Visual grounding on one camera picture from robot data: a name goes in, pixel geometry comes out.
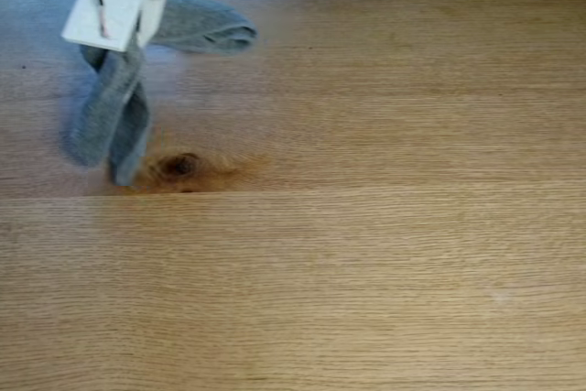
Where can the grey terry cloth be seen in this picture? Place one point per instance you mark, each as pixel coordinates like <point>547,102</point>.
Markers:
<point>114,116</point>

